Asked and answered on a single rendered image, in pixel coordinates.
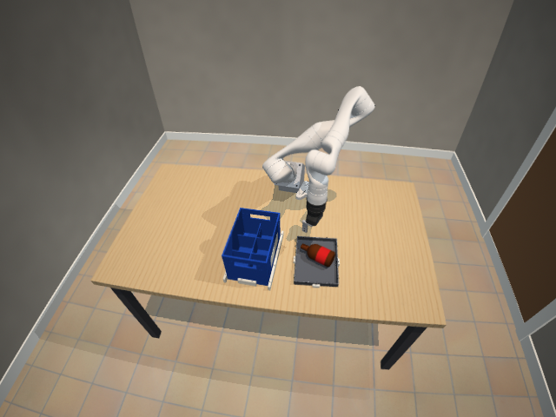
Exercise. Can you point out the blue plastic crate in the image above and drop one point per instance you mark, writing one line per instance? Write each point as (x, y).
(252, 241)

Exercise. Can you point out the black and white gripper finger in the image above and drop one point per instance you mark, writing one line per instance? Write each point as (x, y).
(305, 226)

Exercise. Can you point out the brown bottle with red label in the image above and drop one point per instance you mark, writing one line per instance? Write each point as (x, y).
(319, 254)

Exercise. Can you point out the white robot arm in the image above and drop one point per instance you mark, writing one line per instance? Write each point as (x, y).
(319, 165)

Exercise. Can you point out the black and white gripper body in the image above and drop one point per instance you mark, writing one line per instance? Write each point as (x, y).
(316, 204)

